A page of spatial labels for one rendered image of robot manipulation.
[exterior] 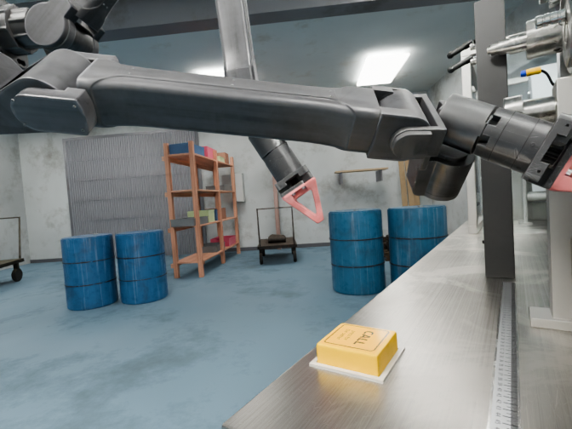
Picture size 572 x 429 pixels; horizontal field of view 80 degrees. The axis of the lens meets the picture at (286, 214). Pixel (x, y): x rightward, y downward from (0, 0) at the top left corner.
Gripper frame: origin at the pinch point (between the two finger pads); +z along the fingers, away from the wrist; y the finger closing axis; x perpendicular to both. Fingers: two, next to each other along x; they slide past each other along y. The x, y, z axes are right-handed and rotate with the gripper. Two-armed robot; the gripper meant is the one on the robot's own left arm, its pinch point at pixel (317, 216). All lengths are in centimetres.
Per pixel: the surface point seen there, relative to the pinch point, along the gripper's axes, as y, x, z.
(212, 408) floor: 109, 105, 61
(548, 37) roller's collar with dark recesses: -3.2, -48.4, -4.1
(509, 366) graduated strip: -29.3, -8.3, 21.5
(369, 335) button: -26.2, 2.1, 12.9
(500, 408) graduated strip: -36.1, -4.4, 19.3
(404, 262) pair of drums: 291, -44, 105
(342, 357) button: -29.1, 5.5, 12.1
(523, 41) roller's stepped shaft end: -0.3, -46.8, -6.1
